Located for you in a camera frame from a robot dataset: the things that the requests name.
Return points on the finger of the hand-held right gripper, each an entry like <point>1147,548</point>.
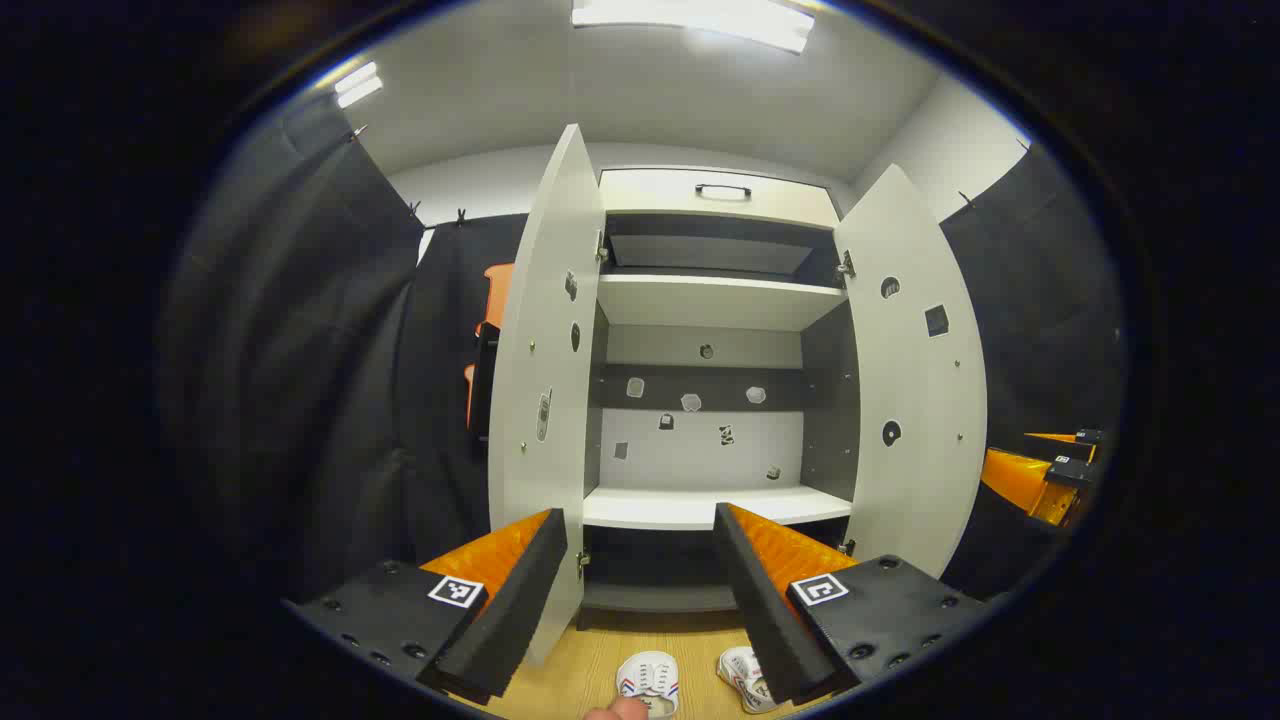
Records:
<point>1030,480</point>
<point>1080,438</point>

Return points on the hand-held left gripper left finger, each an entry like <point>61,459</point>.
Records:
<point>505,620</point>

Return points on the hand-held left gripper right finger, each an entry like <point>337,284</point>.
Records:
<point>765,620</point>

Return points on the white canvas shoe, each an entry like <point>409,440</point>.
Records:
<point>742,675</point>
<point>648,680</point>

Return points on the white cabinet door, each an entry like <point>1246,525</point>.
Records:
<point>915,400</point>
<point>540,350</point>

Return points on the white shoe cabinet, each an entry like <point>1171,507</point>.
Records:
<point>700,300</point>

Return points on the white cabinet drawer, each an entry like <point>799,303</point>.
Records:
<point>650,195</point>

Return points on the black backdrop cloth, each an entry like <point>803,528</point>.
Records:
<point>300,350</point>

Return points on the small ceiling light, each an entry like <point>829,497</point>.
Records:
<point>358,85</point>

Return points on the large ceiling light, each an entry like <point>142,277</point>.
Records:
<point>700,20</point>

